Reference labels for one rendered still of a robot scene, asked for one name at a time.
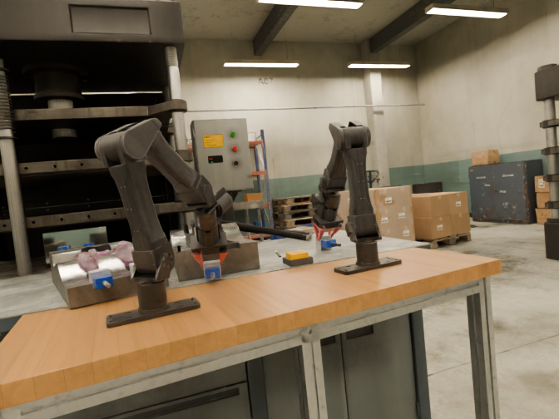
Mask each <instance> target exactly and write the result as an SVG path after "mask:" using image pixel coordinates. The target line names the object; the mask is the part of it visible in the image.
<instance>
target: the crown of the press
mask: <svg viewBox="0 0 559 419"><path fill-rule="evenodd" d="M168 46H172V47H175V48H176V55H177V61H178V69H179V74H180V69H181V61H182V57H183V52H184V47H185V35H184V28H183V21H182V13H181V3H180V2H175V0H155V1H150V0H0V58H1V59H3V65H4V67H5V68H7V69H8V70H9V73H8V74H5V76H8V78H6V79H7V80H9V82H8V83H9V86H10V88H9V90H10V93H11V94H35V95H34V101H35V102H36V103H37V104H40V105H44V106H48V109H59V108H74V106H79V105H82V104H84V103H85V97H84V96H83V95H82V93H101V92H155V91H162V87H164V86H168V81H167V74H166V59H165V51H164V48H165V47H168ZM52 138H53V140H75V139H77V130H75V129H68V128H61V129H54V130H52Z"/></svg>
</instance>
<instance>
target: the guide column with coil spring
mask: <svg viewBox="0 0 559 419"><path fill-rule="evenodd" d="M0 67H4V65H3V59H1V58H0ZM0 136H13V130H12V129H0ZM0 150H1V156H2V167H3V173H4V179H5V185H6V191H7V202H8V208H9V214H10V220H11V226H12V238H13V244H14V250H15V256H16V262H17V273H18V276H23V275H28V274H32V263H31V256H30V250H29V244H28V238H27V226H26V220H25V214H24V208H23V202H22V191H21V185H20V179H19V172H18V166H17V155H16V148H15V142H14V140H13V139H1V140H0Z"/></svg>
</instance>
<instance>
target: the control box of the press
mask: <svg viewBox="0 0 559 419"><path fill-rule="evenodd" d="M190 135H191V143H192V150H193V158H194V166H195V170H196V171H197V172H198V173H199V174H200V175H203V176H204V177H205V178H206V179H207V180H208V181H209V182H210V183H211V185H212V188H220V187H225V191H226V193H228V194H229V195H230V196H231V198H232V201H233V202H234V200H235V197H236V196H237V195H238V193H240V192H241V191H242V190H251V189H254V186H253V177H252V169H251V162H250V147H249V138H248V131H247V122H246V118H234V119H212V120H192V122H191V124H190ZM222 218H223V220H228V221H233V222H235V216H234V208H233V203H232V206H231V207H229V209H228V210H227V211H226V212H224V214H223V215H222Z"/></svg>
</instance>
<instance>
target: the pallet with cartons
mask: <svg viewBox="0 0 559 419"><path fill-rule="evenodd" d="M412 206H413V224H414V232H415V241H417V242H422V243H428V244H430V249H437V248H438V245H439V244H441V245H449V246H451V245H455V244H457V243H455V242H456V241H465V242H468V241H472V240H471V233H470V231H471V226H470V215H469V211H468V202H467V191H460V192H442V193H425V194H412ZM457 237H459V239H457ZM441 240H442V242H440V241H441Z"/></svg>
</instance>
